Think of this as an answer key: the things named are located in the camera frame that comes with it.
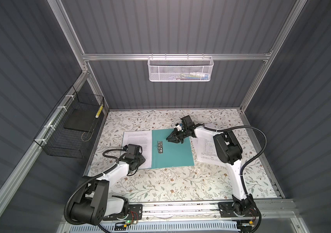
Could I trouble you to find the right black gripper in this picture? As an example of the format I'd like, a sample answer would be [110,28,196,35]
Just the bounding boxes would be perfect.
[166,128,188,144]

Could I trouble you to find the teal paper folder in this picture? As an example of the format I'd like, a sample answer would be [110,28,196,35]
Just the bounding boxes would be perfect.
[151,129,194,169]

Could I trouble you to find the printed paper sheet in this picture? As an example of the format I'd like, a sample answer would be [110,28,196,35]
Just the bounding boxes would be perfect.
[121,130,153,170]
[190,124,226,167]

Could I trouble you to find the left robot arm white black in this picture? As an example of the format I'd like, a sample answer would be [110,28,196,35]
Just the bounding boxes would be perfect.
[64,144,146,226]

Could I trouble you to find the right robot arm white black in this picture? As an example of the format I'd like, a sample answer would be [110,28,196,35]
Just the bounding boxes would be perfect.
[166,116,259,216]

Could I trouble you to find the metal folder clip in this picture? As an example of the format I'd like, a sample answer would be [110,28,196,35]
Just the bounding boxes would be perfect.
[157,141,164,154]

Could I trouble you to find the yellow marker pen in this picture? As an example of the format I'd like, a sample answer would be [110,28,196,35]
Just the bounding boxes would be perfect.
[95,105,103,118]

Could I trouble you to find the floral table mat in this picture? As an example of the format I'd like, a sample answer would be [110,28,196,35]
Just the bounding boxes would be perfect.
[78,108,274,204]

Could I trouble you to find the pens in white basket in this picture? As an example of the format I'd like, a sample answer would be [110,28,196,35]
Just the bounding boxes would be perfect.
[169,72,210,81]

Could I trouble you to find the black flat pad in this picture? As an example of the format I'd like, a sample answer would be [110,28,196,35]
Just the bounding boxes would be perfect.
[64,109,98,133]

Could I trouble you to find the white wire mesh basket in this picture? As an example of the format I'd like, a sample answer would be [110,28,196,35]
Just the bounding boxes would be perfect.
[147,56,214,82]

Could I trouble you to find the black wire mesh basket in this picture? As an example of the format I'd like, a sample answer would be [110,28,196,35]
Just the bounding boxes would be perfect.
[34,87,105,159]

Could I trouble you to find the white perforated cable tray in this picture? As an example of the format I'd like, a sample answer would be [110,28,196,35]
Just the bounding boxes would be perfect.
[70,220,241,233]

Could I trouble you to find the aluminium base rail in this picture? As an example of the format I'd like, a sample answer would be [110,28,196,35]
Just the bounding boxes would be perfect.
[63,199,298,223]

